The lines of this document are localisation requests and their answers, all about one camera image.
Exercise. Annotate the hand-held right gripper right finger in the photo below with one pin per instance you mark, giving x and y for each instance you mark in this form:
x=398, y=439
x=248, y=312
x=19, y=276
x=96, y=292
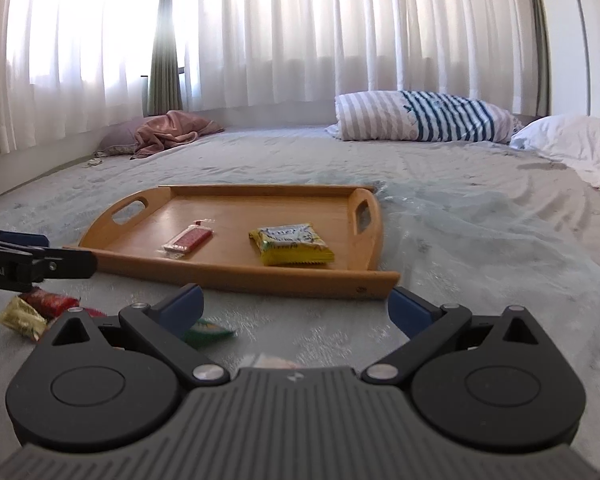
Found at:
x=405, y=310

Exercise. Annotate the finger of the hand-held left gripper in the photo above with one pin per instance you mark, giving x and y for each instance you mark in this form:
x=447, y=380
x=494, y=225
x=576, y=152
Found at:
x=70, y=262
x=25, y=240

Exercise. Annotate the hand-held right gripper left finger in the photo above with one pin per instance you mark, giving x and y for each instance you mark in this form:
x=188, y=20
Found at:
x=182, y=305

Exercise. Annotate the green snack packet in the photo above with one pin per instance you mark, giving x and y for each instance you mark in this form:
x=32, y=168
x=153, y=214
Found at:
x=207, y=332

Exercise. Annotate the dark red snack bar packet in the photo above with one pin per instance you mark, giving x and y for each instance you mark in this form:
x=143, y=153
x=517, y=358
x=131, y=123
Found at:
x=50, y=302

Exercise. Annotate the gold snack packet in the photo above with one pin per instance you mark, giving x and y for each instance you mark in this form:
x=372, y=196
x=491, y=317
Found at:
x=22, y=317

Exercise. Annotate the slim red white snack packet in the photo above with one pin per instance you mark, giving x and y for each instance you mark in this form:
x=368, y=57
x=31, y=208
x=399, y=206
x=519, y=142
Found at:
x=187, y=237

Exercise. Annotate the wooden tray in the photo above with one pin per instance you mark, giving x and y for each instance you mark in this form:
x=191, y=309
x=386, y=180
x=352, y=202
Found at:
x=230, y=220

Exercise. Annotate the pale pink snack packet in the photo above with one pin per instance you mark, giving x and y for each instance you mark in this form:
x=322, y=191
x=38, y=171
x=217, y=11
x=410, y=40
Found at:
x=272, y=361

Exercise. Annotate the yellow snack packet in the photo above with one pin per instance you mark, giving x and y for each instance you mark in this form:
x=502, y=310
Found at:
x=290, y=247

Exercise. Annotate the small white object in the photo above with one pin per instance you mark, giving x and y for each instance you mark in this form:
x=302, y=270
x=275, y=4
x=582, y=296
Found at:
x=94, y=161

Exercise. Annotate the purple pillow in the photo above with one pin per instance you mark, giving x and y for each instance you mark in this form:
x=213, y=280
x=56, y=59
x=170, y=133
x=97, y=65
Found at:
x=117, y=140

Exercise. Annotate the pink blanket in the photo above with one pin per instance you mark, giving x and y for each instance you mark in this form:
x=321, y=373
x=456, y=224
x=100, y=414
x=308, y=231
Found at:
x=170, y=132

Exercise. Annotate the striped pillow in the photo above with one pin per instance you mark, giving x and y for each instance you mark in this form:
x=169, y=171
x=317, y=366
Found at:
x=380, y=115

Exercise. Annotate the white sheer curtain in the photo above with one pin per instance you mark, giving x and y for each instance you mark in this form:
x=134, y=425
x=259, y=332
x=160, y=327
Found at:
x=80, y=35
x=355, y=20

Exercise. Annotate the white pillow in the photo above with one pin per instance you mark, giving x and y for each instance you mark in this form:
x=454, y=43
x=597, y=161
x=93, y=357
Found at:
x=570, y=140

